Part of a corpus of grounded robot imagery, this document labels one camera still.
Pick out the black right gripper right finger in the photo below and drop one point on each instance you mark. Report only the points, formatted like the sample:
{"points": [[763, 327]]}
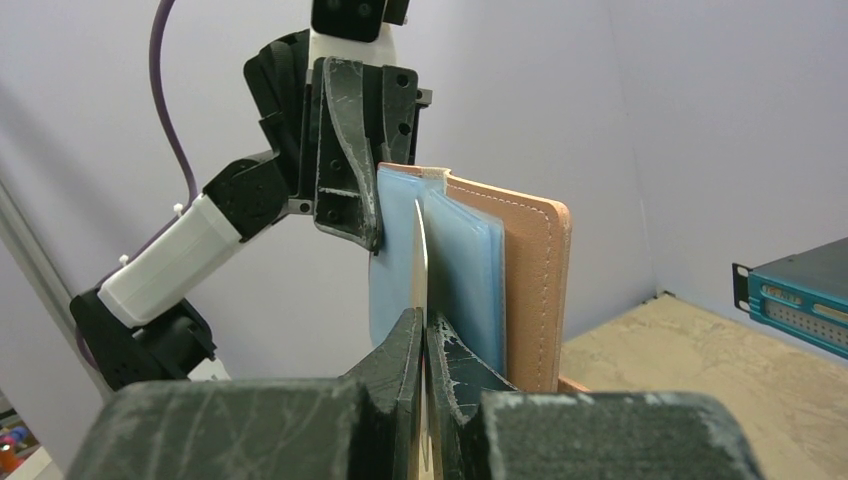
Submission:
{"points": [[484, 427]]}

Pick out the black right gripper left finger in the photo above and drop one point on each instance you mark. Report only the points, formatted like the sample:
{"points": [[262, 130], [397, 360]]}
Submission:
{"points": [[363, 424]]}

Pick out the aluminium frame rail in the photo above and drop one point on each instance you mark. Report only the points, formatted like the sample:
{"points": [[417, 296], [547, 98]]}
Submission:
{"points": [[30, 256]]}

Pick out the single gold VIP card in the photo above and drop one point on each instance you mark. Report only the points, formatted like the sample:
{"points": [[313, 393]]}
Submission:
{"points": [[419, 278]]}

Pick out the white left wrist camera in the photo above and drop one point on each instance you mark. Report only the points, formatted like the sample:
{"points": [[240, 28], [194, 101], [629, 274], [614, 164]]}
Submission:
{"points": [[359, 30]]}

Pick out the blue grey network switch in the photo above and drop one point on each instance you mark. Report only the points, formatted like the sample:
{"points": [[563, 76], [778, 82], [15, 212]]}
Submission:
{"points": [[803, 295]]}

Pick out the pink leather card holder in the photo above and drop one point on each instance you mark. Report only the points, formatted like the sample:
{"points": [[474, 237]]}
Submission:
{"points": [[498, 264]]}

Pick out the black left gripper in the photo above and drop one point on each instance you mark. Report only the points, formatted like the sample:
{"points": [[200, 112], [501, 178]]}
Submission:
{"points": [[329, 126]]}

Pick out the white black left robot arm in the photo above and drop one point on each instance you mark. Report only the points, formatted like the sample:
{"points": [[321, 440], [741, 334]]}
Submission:
{"points": [[137, 322]]}

